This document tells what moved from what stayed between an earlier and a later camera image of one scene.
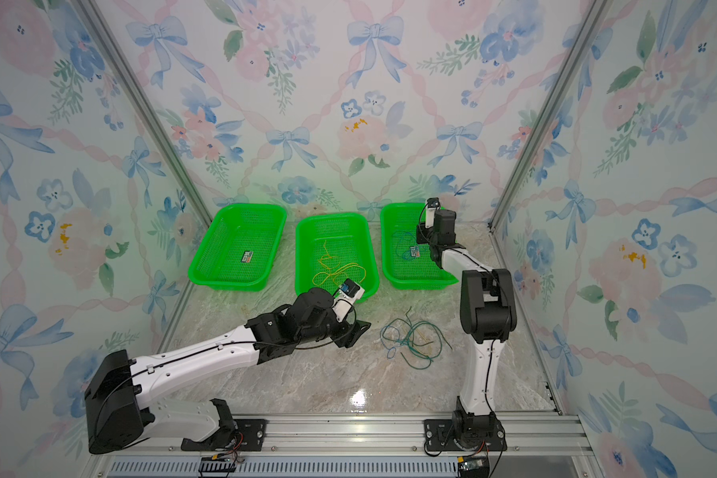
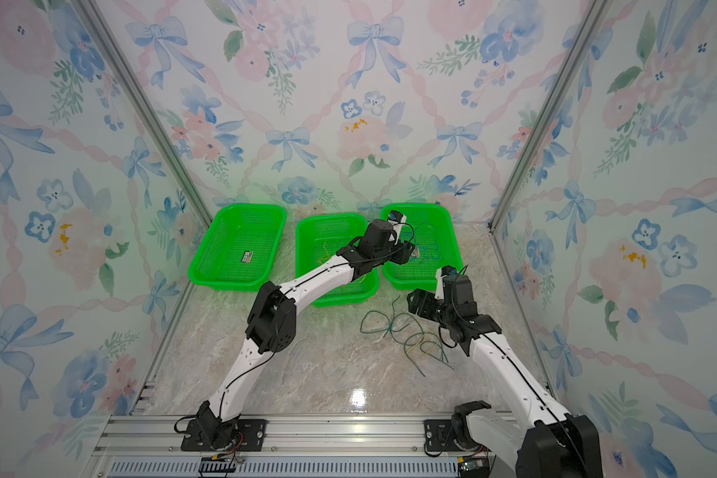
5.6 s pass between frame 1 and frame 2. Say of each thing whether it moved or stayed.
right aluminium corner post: stayed
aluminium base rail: stayed
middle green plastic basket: stayed
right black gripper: moved
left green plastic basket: stayed
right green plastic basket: stayed
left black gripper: moved
